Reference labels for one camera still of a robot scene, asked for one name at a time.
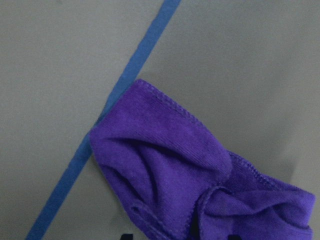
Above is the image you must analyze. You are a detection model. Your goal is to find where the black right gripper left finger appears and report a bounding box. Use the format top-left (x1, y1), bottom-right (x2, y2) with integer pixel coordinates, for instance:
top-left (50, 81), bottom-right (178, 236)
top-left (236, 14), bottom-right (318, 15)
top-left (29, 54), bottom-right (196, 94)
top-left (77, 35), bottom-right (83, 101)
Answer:
top-left (120, 233), bottom-right (133, 240)

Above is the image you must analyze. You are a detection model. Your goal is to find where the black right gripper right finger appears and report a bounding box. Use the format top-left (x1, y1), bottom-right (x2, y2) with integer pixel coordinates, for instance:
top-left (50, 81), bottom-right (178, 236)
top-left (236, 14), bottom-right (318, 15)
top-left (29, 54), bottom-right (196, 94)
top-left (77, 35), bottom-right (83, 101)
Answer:
top-left (227, 234), bottom-right (241, 240)

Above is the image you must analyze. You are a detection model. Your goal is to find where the purple microfiber towel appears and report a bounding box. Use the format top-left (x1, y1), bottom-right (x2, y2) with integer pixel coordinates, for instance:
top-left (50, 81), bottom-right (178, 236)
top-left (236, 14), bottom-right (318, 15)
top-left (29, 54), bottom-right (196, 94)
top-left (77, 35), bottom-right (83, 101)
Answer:
top-left (89, 80), bottom-right (315, 240)

